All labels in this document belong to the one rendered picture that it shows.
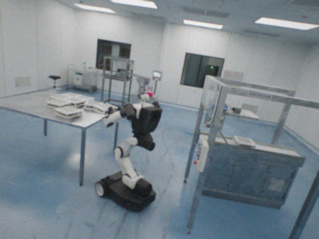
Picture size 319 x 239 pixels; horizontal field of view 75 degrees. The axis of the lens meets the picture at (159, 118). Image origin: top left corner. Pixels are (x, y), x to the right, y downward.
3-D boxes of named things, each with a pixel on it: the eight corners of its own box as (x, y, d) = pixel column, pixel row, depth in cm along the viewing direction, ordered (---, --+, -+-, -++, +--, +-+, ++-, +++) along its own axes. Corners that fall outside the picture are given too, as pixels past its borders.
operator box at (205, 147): (197, 171, 192) (203, 146, 185) (195, 162, 208) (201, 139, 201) (203, 173, 192) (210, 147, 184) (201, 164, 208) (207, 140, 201)
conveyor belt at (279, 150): (200, 144, 271) (201, 141, 269) (199, 137, 295) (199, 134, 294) (304, 163, 267) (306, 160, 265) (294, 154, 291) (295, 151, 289)
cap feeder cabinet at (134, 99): (127, 121, 544) (130, 93, 521) (133, 116, 597) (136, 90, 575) (150, 126, 537) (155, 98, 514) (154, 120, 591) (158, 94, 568)
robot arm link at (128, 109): (125, 121, 219) (136, 115, 216) (120, 118, 211) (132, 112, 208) (122, 111, 223) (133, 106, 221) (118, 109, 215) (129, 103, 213)
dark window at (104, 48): (95, 68, 812) (97, 38, 779) (95, 68, 813) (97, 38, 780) (127, 74, 798) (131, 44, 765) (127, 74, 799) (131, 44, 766)
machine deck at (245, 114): (208, 112, 253) (208, 109, 252) (204, 105, 289) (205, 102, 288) (258, 121, 251) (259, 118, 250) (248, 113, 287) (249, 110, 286)
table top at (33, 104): (-18, 104, 273) (-18, 101, 272) (45, 92, 377) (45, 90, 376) (84, 129, 247) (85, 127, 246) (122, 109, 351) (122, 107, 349)
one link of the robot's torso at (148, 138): (155, 150, 239) (157, 136, 234) (147, 153, 229) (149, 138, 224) (138, 141, 255) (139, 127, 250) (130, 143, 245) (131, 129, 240)
